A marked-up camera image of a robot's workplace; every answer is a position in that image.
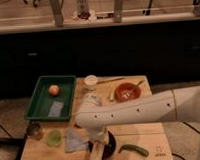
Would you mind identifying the grey sponge in tray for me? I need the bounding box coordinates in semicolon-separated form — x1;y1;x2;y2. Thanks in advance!
48;101;64;117

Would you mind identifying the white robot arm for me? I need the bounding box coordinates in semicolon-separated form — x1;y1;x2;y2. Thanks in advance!
75;86;200;160

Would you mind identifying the dark purple bowl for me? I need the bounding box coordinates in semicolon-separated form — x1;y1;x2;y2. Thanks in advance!
88;131;116;160

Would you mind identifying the spoon in red bowl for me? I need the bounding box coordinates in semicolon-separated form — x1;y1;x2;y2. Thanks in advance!
126;81;145;94

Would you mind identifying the red bowl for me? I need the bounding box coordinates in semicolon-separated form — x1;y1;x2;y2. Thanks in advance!
114;82;141;103

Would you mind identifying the green cucumber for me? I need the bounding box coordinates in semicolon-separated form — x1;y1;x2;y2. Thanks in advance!
119;144;149;157

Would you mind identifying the yellow banana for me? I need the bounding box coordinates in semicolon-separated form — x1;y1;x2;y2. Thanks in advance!
109;87;116;102

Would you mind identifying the green plastic tray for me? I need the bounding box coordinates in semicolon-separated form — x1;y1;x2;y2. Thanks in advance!
25;75;76;121

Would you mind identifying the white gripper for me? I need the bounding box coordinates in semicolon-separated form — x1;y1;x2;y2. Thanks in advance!
88;127;109;160

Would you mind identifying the white measuring cup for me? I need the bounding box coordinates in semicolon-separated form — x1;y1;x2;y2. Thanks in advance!
83;75;122;86

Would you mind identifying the metal can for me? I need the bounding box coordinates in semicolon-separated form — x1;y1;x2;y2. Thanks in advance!
27;122;44;140

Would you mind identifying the peach fruit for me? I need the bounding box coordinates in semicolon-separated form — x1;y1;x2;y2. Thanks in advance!
49;84;60;97

